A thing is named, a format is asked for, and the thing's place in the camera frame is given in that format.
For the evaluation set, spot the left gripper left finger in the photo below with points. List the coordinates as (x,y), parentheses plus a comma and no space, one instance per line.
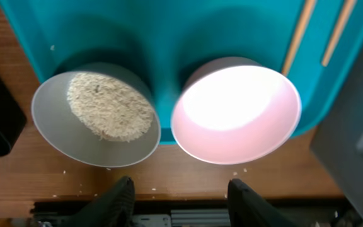
(112,209)

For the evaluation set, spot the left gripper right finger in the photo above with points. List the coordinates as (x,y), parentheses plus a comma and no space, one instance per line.
(247,208)

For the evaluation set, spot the grey bowl with rice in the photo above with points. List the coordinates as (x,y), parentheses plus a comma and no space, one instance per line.
(101,114)

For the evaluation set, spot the small pink-white bowl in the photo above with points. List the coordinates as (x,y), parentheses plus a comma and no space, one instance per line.
(233,110)

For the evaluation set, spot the grey dishwasher rack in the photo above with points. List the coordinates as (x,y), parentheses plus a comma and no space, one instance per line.
(338,142)

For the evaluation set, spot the teal serving tray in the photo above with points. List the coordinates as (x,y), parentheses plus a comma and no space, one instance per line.
(164,41)

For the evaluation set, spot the left wooden chopstick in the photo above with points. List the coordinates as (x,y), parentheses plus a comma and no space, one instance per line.
(300,29)

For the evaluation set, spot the wooden chopstick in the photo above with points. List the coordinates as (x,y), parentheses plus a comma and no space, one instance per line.
(343,17)
(300,29)

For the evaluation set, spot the right wooden chopstick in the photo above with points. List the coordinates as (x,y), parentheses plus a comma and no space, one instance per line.
(343,17)

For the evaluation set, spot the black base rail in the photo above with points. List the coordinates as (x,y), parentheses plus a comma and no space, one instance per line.
(301,212)

